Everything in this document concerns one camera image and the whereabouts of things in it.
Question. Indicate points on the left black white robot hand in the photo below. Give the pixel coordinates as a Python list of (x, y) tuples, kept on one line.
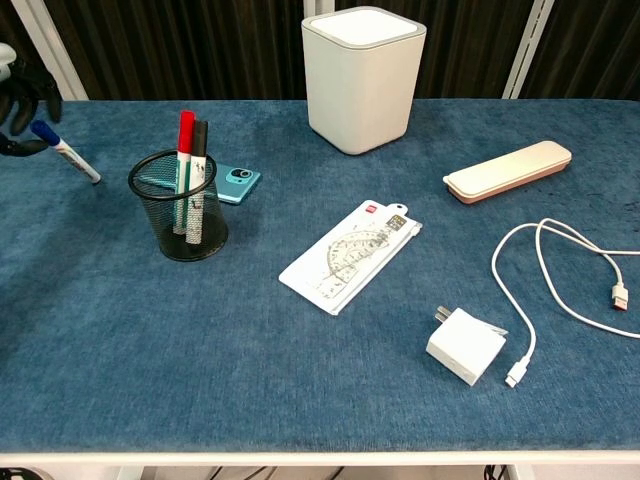
[(22, 107)]

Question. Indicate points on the blue-capped white marker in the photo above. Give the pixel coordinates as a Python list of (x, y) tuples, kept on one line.
[(75, 160)]

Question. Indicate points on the red-capped marker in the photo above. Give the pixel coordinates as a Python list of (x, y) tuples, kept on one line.
[(185, 130)]

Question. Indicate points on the black-capped marker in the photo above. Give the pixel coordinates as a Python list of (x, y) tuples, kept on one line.
[(200, 137)]

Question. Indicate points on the black mesh pen holder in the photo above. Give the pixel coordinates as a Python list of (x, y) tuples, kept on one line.
[(200, 250)]

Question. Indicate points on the black curtain panel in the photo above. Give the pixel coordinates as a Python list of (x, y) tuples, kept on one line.
[(15, 25), (470, 45), (200, 50), (595, 50)]

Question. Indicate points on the teal smartphone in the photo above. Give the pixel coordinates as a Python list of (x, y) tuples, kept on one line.
[(240, 182)]

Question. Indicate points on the blue felt table mat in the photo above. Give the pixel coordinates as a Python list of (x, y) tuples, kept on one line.
[(150, 350)]

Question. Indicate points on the white square trash can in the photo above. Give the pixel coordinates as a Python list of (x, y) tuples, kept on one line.
[(360, 85)]

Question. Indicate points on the white ruler set package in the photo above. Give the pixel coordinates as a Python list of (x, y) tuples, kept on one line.
[(345, 260)]

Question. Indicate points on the beige pencil case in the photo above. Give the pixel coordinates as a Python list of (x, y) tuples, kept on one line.
[(505, 172)]

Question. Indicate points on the white power adapter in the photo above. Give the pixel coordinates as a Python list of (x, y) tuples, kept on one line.
[(462, 350)]

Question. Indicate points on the white screen frame post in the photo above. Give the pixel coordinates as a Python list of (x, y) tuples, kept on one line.
[(530, 45), (320, 6), (55, 50)]

